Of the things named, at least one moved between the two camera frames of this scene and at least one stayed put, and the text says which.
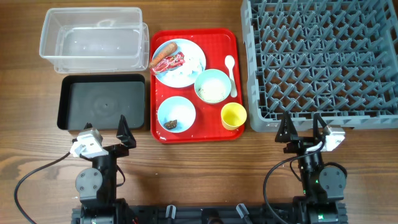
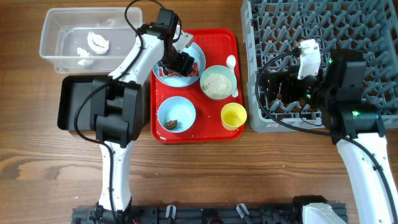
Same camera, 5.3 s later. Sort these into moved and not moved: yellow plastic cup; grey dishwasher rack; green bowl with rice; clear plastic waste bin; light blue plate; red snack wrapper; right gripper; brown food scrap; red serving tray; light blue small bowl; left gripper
Moved: red snack wrapper; left gripper; right gripper; green bowl with rice
Not moved: brown food scrap; yellow plastic cup; red serving tray; clear plastic waste bin; light blue plate; light blue small bowl; grey dishwasher rack
